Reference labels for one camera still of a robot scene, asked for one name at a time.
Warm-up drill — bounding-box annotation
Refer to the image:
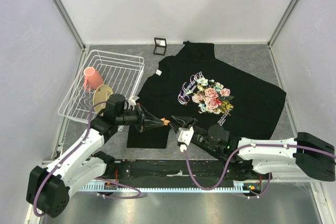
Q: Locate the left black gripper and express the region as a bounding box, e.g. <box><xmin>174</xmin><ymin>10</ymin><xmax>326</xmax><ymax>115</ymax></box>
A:
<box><xmin>116</xmin><ymin>103</ymin><xmax>164</xmax><ymax>132</ymax></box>

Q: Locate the orange butterfly brooch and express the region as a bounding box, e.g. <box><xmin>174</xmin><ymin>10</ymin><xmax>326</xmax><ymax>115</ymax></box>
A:
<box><xmin>160</xmin><ymin>118</ymin><xmax>170</xmax><ymax>126</ymax></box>

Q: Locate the black printed t-shirt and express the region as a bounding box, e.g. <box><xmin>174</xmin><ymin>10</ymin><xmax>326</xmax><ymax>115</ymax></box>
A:
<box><xmin>138</xmin><ymin>41</ymin><xmax>286</xmax><ymax>140</ymax></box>

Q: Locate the small white brooch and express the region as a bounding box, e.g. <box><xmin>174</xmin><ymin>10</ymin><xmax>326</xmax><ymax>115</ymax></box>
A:
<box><xmin>155</xmin><ymin>69</ymin><xmax>162</xmax><ymax>76</ymax></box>

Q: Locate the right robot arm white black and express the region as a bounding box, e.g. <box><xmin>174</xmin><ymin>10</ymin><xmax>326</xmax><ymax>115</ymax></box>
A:
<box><xmin>170</xmin><ymin>116</ymin><xmax>335</xmax><ymax>182</ymax></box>

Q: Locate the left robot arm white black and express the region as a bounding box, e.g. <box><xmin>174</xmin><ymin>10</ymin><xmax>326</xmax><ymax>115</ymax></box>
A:
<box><xmin>26</xmin><ymin>94</ymin><xmax>168</xmax><ymax>218</ymax></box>

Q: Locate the tan round plate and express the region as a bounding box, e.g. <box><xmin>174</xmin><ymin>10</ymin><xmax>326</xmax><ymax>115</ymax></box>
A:
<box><xmin>92</xmin><ymin>84</ymin><xmax>113</xmax><ymax>113</ymax></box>

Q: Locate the pink plastic cup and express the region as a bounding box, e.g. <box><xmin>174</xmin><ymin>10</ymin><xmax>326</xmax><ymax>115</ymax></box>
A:
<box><xmin>83</xmin><ymin>67</ymin><xmax>103</xmax><ymax>91</ymax></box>

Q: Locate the small black open box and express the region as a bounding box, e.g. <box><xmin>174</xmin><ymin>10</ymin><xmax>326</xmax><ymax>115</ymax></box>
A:
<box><xmin>153</xmin><ymin>37</ymin><xmax>167</xmax><ymax>56</ymax></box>

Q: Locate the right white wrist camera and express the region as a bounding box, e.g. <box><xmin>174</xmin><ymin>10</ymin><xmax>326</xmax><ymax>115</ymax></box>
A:
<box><xmin>176</xmin><ymin>126</ymin><xmax>194</xmax><ymax>153</ymax></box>

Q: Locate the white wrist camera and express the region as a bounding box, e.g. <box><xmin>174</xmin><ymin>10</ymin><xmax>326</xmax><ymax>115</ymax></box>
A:
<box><xmin>128</xmin><ymin>96</ymin><xmax>140</xmax><ymax>106</ymax></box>
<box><xmin>176</xmin><ymin>126</ymin><xmax>194</xmax><ymax>153</ymax></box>

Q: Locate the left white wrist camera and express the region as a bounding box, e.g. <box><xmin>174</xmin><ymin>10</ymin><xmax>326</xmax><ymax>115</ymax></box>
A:
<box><xmin>128</xmin><ymin>96</ymin><xmax>140</xmax><ymax>106</ymax></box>

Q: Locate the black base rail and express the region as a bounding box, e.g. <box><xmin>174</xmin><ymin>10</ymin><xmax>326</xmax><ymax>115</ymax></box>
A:
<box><xmin>101</xmin><ymin>159</ymin><xmax>268</xmax><ymax>182</ymax></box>

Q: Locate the white wire basket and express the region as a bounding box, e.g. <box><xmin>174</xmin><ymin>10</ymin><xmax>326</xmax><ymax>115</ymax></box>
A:
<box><xmin>58</xmin><ymin>50</ymin><xmax>145</xmax><ymax>124</ymax></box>

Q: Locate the toothed aluminium cable rail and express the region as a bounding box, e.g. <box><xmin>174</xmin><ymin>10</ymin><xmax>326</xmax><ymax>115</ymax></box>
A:
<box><xmin>79</xmin><ymin>180</ymin><xmax>250</xmax><ymax>193</ymax></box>

